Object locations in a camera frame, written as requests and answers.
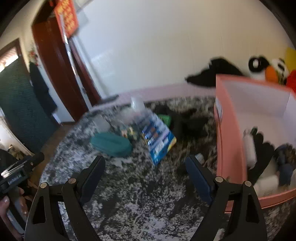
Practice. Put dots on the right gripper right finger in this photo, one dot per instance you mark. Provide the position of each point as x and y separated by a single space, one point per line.
246 220

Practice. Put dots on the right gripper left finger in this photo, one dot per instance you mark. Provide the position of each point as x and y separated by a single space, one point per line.
45 220

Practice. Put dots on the green tape measure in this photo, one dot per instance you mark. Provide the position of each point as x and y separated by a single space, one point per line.
166 119

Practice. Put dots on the person's left hand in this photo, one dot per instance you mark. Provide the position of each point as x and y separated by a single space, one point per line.
4 209

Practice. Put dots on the translucent white bottle in box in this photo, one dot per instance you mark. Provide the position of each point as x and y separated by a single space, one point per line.
249 149

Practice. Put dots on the blue yarn pompom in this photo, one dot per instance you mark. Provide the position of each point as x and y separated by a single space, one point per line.
284 157

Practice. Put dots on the black glove in box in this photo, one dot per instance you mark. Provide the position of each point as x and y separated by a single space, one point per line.
264 152

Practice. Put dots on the dark coat hanging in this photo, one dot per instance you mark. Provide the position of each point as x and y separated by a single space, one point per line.
41 90

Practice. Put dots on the teal oval case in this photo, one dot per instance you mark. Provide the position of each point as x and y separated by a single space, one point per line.
111 144

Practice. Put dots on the black knit glove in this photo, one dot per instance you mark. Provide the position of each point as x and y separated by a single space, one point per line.
185 127

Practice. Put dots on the blue battery blister pack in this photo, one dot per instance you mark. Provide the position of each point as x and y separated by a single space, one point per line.
156 134

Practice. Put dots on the red wooden door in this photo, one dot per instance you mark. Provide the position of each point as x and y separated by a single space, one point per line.
55 60

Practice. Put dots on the pink cardboard storage box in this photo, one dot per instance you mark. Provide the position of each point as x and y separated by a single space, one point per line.
243 103

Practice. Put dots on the black smartphone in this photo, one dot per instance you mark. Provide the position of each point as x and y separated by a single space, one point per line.
109 99

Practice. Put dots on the pink quilted bedspread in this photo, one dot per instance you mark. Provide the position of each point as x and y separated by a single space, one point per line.
158 93

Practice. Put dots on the clear plastic bottle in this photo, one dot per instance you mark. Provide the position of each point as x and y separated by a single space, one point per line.
137 106

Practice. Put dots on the black cloth on bed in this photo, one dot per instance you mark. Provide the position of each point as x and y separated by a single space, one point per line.
207 77

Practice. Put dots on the panda plush toy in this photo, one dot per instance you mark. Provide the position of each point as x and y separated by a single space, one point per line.
274 71

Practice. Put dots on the red poster on door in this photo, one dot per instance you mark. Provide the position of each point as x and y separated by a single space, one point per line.
67 17

